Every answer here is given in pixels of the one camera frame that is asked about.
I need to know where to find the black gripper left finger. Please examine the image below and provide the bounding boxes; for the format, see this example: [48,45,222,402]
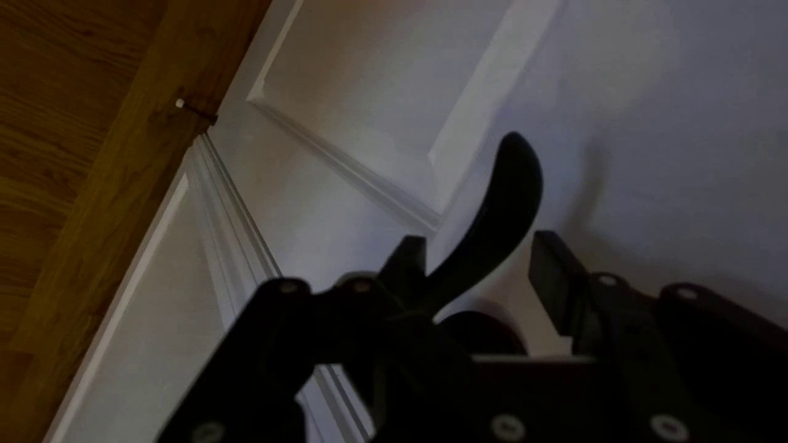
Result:
[156,236,426,443]

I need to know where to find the door stop on baseboard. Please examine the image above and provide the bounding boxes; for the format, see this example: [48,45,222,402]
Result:
[172,95,217,125]

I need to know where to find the white panelled door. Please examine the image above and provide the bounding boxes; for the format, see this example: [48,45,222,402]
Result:
[191,0,788,443]

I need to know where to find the black lever door handle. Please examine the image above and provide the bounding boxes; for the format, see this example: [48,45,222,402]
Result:
[424,134,545,354]

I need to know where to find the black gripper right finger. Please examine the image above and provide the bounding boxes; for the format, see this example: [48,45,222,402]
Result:
[530,232,788,443]

